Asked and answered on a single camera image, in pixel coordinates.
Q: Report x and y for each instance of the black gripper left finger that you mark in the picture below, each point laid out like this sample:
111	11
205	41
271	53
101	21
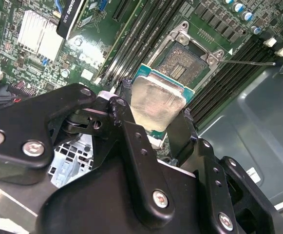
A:
22	131

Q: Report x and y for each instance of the CPU with silver top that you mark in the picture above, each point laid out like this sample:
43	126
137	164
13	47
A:
156	104

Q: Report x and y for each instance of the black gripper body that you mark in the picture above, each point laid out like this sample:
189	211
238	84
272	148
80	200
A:
95	207

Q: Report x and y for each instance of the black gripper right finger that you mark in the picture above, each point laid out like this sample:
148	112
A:
214	195

